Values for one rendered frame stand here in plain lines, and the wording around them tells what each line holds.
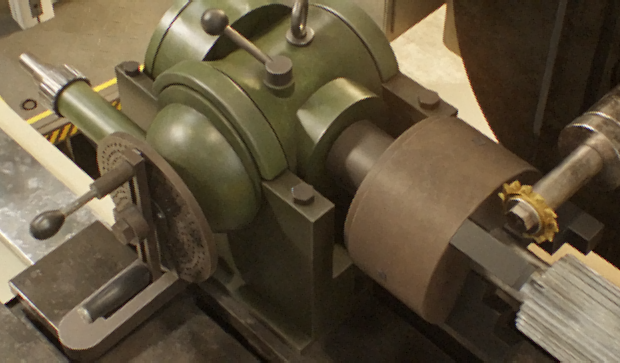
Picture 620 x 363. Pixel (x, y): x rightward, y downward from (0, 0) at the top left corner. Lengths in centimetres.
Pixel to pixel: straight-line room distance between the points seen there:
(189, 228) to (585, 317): 41
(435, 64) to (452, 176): 202
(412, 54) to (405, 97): 186
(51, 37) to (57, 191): 94
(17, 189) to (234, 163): 75
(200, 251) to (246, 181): 9
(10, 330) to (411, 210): 53
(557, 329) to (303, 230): 28
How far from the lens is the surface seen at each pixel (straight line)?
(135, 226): 125
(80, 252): 148
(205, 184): 123
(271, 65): 124
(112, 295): 131
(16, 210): 190
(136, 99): 136
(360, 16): 133
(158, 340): 139
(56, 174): 197
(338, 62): 129
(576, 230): 122
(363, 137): 125
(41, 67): 143
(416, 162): 116
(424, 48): 320
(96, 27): 281
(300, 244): 124
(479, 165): 116
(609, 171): 118
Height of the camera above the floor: 215
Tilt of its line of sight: 49 degrees down
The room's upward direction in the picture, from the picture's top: straight up
